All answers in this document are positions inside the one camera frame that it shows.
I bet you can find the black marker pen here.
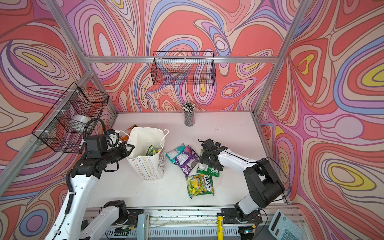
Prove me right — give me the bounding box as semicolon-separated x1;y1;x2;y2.
78;139;85;152

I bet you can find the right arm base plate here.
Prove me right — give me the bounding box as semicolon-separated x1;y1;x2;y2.
220;208;263;226

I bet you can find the black wire basket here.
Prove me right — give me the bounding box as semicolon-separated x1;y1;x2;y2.
32;83;109;154
151;51;217;86

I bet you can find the white calculator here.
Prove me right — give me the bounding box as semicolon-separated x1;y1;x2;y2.
268;210;304;240

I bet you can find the teal snack packet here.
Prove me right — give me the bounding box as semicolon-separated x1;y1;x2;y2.
166;144;186;165

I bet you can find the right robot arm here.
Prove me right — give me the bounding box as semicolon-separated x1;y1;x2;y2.
198;139;286;218

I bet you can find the purple snack packet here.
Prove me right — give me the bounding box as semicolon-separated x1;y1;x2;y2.
175;145;199;178

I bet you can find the black wire basket back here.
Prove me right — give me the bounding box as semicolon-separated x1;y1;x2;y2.
151;51;217;86

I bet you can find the yellow marker pen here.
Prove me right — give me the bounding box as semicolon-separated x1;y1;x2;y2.
217;215;224;240

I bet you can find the yellow green Fox's packet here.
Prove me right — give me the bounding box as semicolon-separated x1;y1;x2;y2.
186;174;215;199

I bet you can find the small green packet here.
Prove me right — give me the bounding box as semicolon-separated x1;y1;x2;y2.
146;145;162;156

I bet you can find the silver tape roll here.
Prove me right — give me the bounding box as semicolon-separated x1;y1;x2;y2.
68;115;91;133

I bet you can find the white patterned paper bag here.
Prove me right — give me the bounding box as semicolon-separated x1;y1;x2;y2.
117;127;169;182

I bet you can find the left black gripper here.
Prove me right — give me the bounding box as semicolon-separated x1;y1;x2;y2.
99;141;134;166

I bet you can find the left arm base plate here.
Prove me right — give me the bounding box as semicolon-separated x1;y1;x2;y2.
110;209;144;228

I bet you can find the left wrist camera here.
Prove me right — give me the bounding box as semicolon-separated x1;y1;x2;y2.
85;135;108;152

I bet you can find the green white snack packet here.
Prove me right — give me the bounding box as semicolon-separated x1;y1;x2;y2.
197;161;220;178

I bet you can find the orange snack packet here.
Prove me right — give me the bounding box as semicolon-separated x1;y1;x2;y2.
124;124;137;141

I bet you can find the black wire basket left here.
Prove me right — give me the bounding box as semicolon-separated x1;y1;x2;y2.
32;83;109;154

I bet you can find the pencil cup with pencils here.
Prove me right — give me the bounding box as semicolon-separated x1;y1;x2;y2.
183;102;195;127

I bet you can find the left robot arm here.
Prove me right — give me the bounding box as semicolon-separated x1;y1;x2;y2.
45;143;135;240

